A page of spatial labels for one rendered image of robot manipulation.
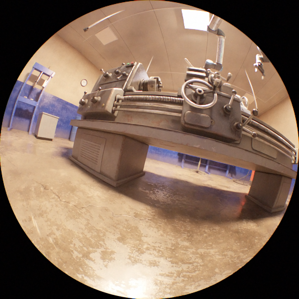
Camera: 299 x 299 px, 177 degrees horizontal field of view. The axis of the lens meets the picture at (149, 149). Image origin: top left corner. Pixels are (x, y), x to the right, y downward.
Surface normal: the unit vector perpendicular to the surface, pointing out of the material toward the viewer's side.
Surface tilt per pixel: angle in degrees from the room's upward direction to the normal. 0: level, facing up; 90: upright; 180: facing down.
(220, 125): 90
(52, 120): 90
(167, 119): 90
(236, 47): 180
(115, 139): 90
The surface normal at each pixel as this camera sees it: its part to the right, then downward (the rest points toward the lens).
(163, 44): -0.24, 0.97
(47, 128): 0.95, 0.23
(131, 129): -0.29, -0.07
